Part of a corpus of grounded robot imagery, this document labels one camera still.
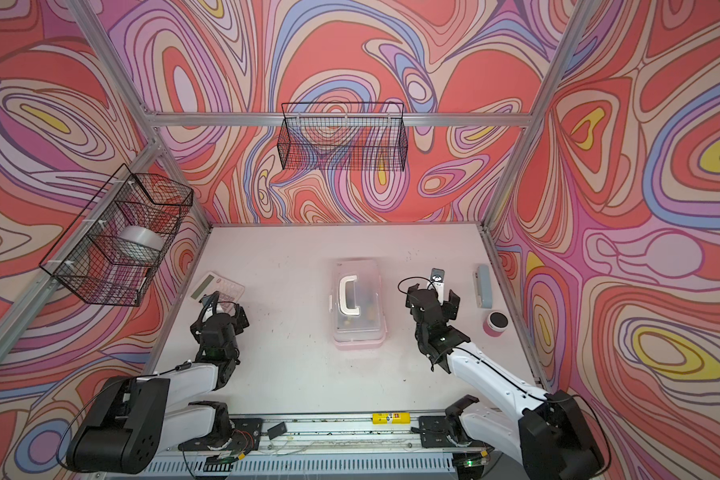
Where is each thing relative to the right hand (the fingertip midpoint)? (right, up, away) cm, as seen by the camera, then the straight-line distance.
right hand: (435, 294), depth 85 cm
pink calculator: (-66, -1, +14) cm, 68 cm away
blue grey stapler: (+19, 0, +11) cm, 22 cm away
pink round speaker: (+19, -9, +2) cm, 21 cm away
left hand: (-63, -5, +4) cm, 63 cm away
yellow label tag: (-11, -30, -10) cm, 34 cm away
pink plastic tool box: (-22, -3, -1) cm, 23 cm away
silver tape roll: (-76, +16, -11) cm, 79 cm away
